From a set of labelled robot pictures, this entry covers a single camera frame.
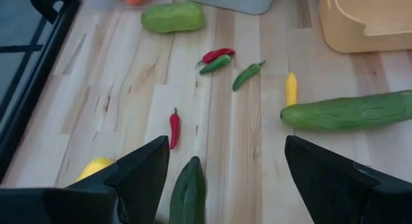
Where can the long dark green cucumber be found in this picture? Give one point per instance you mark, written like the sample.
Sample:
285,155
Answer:
347,113

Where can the light green cucumber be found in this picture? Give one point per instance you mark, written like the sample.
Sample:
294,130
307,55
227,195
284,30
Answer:
172,17

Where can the small red chili pepper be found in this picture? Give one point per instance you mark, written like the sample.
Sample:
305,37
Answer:
217,54
174,129

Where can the yellow plastic basket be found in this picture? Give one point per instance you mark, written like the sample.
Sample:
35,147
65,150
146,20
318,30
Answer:
354,40

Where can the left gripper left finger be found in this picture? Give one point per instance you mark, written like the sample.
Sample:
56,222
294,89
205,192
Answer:
96,201

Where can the dark green avocado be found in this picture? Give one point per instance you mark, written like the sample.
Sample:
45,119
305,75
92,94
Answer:
188,192

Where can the gray plastic basket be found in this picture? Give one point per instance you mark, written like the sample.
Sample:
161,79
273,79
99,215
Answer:
231,2

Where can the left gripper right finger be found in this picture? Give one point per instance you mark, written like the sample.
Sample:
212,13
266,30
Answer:
347,198

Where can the small yellow chili pepper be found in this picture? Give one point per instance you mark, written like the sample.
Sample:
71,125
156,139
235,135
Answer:
291,89

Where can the black metal table frame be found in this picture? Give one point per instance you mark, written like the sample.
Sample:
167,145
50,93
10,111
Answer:
36,89

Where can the small green chili pepper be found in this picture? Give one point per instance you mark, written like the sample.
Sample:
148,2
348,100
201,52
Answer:
215,64
246,76

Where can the yellow corn cob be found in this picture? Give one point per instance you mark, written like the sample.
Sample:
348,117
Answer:
95,167

